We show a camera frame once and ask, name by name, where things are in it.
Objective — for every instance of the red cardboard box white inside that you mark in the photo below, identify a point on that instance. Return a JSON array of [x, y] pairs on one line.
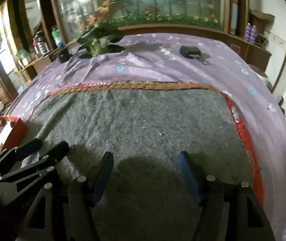
[[6, 130]]

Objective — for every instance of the purple floral tablecloth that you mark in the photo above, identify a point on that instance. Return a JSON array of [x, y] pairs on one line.
[[158, 62]]

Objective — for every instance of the flower garden wall mural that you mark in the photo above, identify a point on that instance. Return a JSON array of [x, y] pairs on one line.
[[143, 2]]

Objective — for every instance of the grey felt mat red border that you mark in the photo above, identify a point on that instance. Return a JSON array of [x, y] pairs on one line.
[[132, 120]]

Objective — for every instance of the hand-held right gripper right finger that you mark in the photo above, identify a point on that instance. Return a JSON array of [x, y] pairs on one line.
[[188, 178]]

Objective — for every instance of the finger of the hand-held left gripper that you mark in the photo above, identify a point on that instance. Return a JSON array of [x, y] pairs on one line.
[[30, 146], [57, 150]]

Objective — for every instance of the purple spray bottle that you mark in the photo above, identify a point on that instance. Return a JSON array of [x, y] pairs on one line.
[[247, 33], [253, 34]]

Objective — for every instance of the black cylindrical holder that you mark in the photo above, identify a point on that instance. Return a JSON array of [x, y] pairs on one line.
[[63, 55]]

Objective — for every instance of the black steel thermos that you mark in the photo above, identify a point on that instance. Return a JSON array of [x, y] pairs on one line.
[[41, 44]]

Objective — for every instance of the green plastic bottle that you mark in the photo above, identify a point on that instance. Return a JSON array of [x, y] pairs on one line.
[[57, 37]]

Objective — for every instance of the brown cardboard box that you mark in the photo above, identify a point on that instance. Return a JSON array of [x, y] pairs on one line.
[[262, 16]]

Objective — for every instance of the black car key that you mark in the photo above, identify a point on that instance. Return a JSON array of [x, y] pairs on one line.
[[189, 51]]

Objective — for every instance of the wooden side cabinet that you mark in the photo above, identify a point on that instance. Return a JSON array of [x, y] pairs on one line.
[[36, 64]]

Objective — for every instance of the green bok choy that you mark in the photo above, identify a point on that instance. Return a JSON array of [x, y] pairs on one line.
[[95, 44]]

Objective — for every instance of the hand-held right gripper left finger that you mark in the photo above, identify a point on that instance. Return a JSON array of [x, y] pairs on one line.
[[102, 178]]

